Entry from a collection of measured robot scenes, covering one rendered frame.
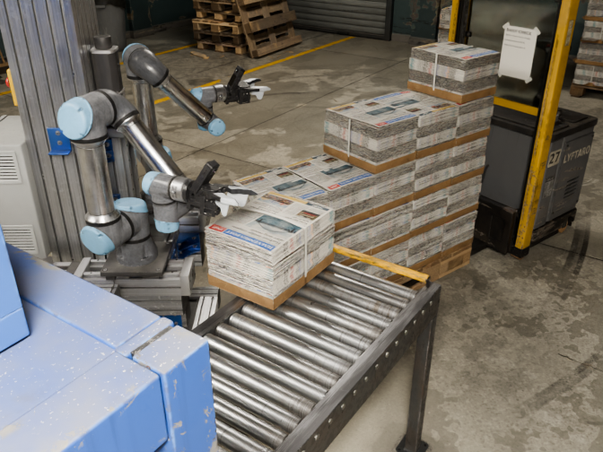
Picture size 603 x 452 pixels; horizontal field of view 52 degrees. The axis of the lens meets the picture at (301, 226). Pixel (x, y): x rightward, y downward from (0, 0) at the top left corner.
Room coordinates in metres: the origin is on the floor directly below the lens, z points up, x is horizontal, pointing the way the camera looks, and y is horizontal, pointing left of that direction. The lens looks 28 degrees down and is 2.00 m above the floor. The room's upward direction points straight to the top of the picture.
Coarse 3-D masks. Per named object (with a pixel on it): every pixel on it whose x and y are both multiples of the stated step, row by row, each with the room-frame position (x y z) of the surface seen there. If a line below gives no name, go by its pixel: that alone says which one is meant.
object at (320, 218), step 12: (276, 192) 2.07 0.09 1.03; (252, 204) 1.97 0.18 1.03; (264, 204) 1.97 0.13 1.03; (276, 204) 1.96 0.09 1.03; (288, 204) 1.96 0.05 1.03; (300, 204) 1.96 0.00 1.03; (312, 204) 1.96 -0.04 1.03; (288, 216) 1.87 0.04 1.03; (300, 216) 1.87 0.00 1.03; (312, 216) 1.87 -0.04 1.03; (324, 216) 1.88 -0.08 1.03; (312, 228) 1.82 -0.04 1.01; (324, 228) 1.88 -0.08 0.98; (312, 240) 1.82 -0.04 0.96; (324, 240) 1.88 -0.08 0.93; (312, 252) 1.83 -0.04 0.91; (324, 252) 1.90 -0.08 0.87; (312, 264) 1.83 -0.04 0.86
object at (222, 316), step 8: (232, 304) 1.68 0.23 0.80; (240, 304) 1.68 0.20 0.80; (216, 312) 1.63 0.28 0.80; (224, 312) 1.63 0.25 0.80; (232, 312) 1.63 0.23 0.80; (240, 312) 1.66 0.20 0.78; (208, 320) 1.59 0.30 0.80; (216, 320) 1.59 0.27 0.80; (224, 320) 1.60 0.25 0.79; (200, 328) 1.55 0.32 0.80; (208, 328) 1.55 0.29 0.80
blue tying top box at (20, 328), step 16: (0, 224) 0.57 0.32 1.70; (0, 240) 0.57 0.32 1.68; (0, 256) 0.56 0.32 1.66; (0, 272) 0.56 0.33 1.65; (0, 288) 0.56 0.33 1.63; (16, 288) 0.57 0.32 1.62; (0, 304) 0.55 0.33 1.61; (16, 304) 0.57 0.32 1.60; (0, 320) 0.55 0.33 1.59; (16, 320) 0.56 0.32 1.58; (0, 336) 0.54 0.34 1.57; (16, 336) 0.56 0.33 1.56
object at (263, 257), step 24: (240, 216) 1.88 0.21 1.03; (216, 240) 1.76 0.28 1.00; (240, 240) 1.70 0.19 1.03; (264, 240) 1.70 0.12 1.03; (288, 240) 1.71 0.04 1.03; (216, 264) 1.78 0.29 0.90; (240, 264) 1.71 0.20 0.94; (264, 264) 1.66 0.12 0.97; (288, 264) 1.71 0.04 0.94; (264, 288) 1.66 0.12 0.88
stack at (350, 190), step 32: (320, 160) 2.88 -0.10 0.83; (416, 160) 2.88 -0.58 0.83; (448, 160) 3.03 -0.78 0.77; (288, 192) 2.50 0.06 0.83; (320, 192) 2.50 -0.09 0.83; (352, 192) 2.60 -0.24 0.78; (384, 192) 2.74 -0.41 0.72; (448, 192) 3.04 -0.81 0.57; (352, 224) 2.62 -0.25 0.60; (384, 224) 2.74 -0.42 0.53; (416, 224) 2.90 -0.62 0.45; (384, 256) 2.75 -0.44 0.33; (416, 256) 2.92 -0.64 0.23; (416, 288) 2.93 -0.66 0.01
